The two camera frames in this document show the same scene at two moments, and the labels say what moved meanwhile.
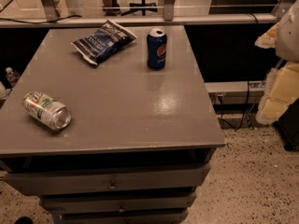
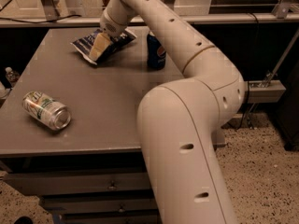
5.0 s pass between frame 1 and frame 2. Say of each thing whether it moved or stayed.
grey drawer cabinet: stayed
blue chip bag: stayed
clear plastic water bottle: stayed
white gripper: moved
